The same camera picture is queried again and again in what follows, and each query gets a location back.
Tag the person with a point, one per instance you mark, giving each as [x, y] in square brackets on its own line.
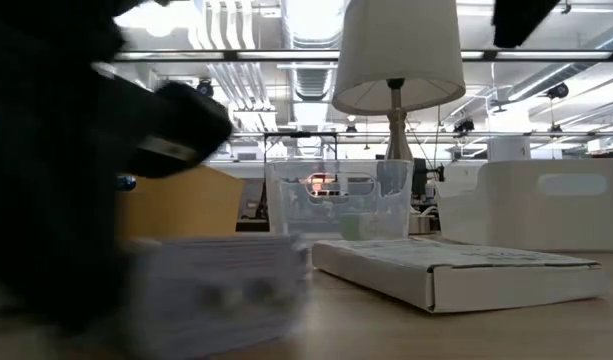
[126, 183]

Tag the clear plastic bin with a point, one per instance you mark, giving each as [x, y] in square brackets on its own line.
[306, 215]

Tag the white cardboard box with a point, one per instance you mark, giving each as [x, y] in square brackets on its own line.
[511, 290]

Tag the black ceiling spotlight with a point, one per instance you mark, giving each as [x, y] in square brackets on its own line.
[204, 89]
[464, 126]
[557, 91]

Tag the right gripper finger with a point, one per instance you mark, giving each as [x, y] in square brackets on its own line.
[521, 20]

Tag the white plastic bin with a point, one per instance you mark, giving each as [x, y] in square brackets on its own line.
[511, 220]

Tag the black background machine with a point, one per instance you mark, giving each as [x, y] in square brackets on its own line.
[426, 177]

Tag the white background cylinder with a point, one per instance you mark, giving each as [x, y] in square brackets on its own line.
[508, 148]

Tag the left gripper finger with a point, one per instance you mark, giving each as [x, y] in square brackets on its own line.
[186, 125]

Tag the grey power adapter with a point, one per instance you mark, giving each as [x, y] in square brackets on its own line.
[216, 290]

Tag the white shade table lamp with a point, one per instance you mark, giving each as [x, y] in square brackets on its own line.
[396, 50]

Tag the yellow plastic bin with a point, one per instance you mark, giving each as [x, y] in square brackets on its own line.
[196, 210]

